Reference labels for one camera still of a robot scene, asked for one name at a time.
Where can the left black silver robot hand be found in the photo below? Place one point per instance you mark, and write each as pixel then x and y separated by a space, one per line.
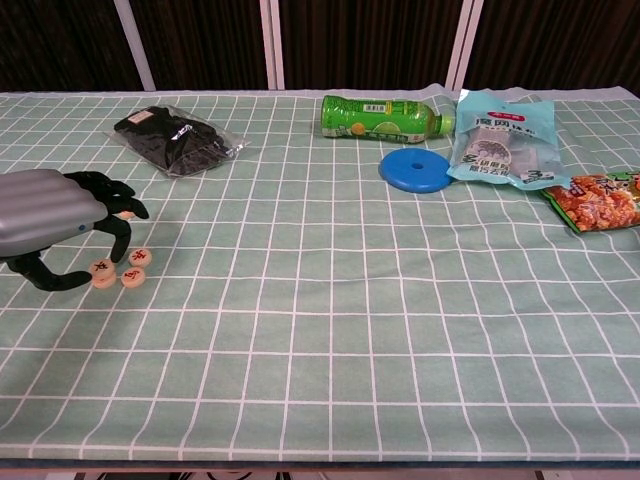
pixel 45 210

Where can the green checked tablecloth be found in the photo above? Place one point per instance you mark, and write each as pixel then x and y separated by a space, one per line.
pixel 350 325

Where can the blue round plastic disc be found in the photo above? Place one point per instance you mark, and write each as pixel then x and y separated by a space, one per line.
pixel 400 175

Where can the black items in clear bag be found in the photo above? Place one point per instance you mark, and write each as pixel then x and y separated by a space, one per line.
pixel 175 145

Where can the green drink bottle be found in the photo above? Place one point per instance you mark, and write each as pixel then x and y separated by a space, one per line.
pixel 370 117

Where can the light blue snack pouch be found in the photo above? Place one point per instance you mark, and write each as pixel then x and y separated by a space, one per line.
pixel 500 145

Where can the orange green snack bag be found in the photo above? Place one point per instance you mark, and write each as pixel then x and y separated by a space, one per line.
pixel 600 205

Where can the white partition frame post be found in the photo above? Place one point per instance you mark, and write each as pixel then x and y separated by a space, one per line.
pixel 272 45
pixel 461 45
pixel 135 45

